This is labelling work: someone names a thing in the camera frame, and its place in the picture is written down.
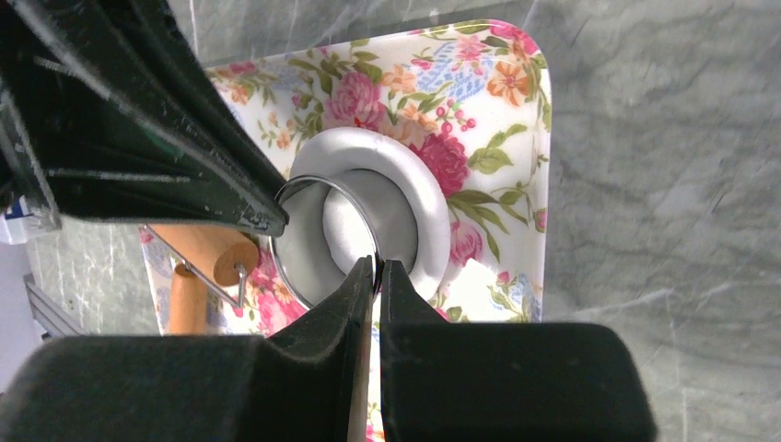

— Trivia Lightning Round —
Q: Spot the white dough lump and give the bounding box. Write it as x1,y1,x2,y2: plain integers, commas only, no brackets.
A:
269,127,450,308

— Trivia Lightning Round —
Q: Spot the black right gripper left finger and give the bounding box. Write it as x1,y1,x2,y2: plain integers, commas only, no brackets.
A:
1,257,374,441

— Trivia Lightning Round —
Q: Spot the round metal cutter ring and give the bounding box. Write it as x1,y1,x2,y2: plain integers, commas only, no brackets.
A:
269,175,384,311

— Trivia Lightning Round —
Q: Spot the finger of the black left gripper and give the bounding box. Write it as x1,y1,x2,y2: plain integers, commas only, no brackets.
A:
12,0,288,215
1,81,287,236

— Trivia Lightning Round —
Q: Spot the floral print tray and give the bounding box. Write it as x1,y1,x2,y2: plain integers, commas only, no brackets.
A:
138,19,554,442

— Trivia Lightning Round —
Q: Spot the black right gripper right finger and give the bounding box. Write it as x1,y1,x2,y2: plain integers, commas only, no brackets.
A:
379,261,658,441

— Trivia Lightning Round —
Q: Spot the wooden rolling pin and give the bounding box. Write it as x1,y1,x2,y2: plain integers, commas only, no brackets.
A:
146,224,260,335

